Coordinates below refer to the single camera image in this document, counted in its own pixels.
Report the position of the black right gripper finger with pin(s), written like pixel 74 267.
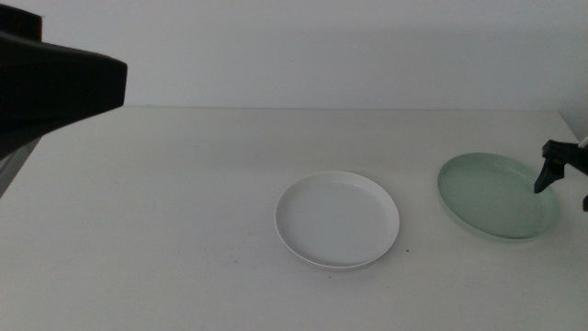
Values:
pixel 549 177
pixel 585 203

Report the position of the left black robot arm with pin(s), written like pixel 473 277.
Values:
pixel 18 23

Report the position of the pale green shallow bowl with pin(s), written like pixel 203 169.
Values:
pixel 491 202

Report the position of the grey shallow bowl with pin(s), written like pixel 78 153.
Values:
pixel 342 269

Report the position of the white shallow bowl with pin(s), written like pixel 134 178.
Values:
pixel 337 220

